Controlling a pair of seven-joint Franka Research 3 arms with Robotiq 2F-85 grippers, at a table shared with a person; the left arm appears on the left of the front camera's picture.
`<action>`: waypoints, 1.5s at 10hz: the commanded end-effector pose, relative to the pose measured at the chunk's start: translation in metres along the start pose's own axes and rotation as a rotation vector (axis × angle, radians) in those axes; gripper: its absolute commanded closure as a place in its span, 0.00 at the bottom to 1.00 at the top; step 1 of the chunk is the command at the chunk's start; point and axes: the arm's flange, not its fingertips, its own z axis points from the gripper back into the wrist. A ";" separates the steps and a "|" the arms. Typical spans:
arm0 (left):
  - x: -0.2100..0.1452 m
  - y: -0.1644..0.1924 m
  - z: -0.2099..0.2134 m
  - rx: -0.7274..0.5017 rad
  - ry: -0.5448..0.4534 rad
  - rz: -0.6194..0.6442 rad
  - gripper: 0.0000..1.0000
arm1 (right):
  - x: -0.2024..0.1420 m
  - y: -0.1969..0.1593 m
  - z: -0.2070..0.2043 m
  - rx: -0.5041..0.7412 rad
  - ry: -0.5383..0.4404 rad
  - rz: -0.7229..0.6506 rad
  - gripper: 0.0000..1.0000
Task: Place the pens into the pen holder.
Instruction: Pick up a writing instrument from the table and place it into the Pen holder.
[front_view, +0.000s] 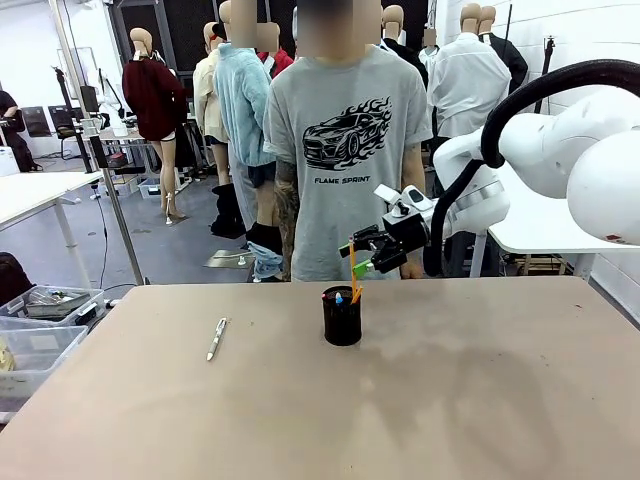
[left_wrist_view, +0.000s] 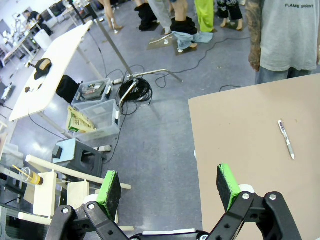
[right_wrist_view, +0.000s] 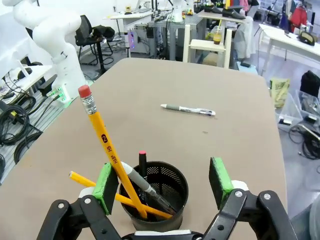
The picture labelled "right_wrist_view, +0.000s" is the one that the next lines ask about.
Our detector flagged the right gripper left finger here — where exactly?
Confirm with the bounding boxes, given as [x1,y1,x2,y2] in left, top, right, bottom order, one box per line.
[36,162,121,240]

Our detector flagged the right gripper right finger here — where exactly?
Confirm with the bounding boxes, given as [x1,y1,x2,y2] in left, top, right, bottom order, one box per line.
[203,156,299,240]

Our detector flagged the yellow HB pencil red eraser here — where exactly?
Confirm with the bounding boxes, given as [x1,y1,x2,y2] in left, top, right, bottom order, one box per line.
[77,84,149,220]

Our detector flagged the grey white pen in cup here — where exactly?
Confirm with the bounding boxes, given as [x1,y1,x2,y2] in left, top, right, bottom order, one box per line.
[120,161,177,216]

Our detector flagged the black pen red end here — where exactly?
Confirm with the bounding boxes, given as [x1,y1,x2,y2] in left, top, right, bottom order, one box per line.
[138,149,149,181]

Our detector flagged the black mesh pen holder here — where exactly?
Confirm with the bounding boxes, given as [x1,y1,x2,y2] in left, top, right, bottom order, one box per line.
[118,160,190,231]

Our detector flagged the white pen gray grip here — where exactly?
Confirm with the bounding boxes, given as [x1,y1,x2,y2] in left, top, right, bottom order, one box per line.
[160,103,217,117]

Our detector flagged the clear plastic box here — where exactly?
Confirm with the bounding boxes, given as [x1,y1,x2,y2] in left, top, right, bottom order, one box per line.
[274,88,320,134]

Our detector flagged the yellow green paper bag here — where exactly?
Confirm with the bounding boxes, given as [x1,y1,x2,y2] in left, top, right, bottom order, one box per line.
[269,77,292,109]

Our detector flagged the white wooden stool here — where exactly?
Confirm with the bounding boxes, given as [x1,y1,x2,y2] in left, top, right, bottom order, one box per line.
[182,24,233,69]

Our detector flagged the white low shelf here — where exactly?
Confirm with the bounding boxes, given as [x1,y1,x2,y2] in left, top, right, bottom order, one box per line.
[0,58,54,99]

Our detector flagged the plastic cup with drink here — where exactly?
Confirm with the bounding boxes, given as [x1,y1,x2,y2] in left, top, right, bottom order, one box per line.
[211,19,224,46]

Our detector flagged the white hanging garment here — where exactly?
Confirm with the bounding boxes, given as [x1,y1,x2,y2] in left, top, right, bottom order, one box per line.
[234,16,258,60]

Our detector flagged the white long table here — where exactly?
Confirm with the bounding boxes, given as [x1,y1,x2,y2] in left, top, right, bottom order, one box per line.
[258,23,320,76]

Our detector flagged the computer tower with lights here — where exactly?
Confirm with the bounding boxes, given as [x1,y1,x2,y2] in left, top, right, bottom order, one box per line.
[126,23,151,55]

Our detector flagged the black cloth bundle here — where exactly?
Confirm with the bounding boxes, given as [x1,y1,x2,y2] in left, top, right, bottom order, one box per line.
[90,24,116,41]

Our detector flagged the black office chair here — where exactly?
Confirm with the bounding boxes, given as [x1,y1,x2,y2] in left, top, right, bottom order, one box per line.
[74,14,116,75]

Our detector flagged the gray table with shoes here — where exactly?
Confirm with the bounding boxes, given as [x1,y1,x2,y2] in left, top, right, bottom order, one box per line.
[196,9,254,25]

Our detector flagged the black bag yellow trim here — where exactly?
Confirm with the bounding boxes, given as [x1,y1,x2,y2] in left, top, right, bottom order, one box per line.
[298,30,319,47]

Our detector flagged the black leather shoe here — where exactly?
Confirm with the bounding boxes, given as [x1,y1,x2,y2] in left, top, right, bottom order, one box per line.
[221,6,247,21]
[203,5,223,15]

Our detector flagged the white desk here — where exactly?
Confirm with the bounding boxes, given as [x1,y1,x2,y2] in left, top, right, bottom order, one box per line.
[103,9,176,59]

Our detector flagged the red garment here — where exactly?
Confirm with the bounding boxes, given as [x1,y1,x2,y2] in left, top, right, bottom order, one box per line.
[289,5,308,26]

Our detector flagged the black cable bundle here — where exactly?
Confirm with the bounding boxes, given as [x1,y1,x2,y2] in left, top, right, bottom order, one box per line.
[13,130,44,165]
[0,95,31,146]

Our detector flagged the black floor cables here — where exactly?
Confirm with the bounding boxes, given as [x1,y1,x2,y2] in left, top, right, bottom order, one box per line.
[288,123,320,161]

